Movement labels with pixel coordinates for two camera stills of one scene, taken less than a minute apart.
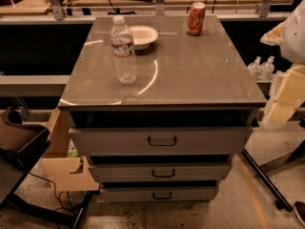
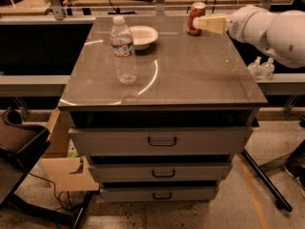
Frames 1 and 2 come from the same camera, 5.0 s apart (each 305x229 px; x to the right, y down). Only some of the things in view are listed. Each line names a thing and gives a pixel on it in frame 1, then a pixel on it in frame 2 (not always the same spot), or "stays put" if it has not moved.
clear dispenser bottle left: x=255 y=68 stays put
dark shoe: x=299 y=211 → x=295 y=166
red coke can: x=196 y=18 stays put
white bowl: x=143 y=35 stays put
